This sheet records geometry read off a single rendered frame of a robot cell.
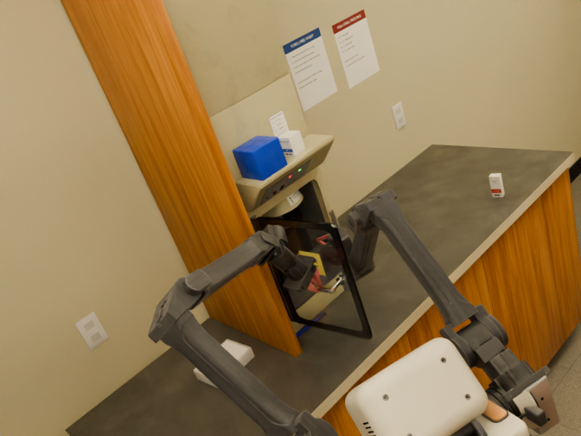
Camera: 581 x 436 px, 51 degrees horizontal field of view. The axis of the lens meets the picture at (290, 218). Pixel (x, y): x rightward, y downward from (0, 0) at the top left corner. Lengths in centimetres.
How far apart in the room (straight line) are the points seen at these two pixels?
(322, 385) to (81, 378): 82
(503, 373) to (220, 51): 108
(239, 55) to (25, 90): 63
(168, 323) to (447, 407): 52
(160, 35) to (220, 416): 107
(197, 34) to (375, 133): 131
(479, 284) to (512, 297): 26
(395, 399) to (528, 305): 163
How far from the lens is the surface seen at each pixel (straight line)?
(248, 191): 172
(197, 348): 116
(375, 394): 107
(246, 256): 145
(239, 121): 176
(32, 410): 214
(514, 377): 128
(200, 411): 191
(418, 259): 133
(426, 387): 110
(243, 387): 117
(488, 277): 234
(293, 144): 177
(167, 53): 156
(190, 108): 158
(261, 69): 181
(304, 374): 186
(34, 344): 206
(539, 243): 264
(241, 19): 178
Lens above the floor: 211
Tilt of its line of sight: 25 degrees down
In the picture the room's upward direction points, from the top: 20 degrees counter-clockwise
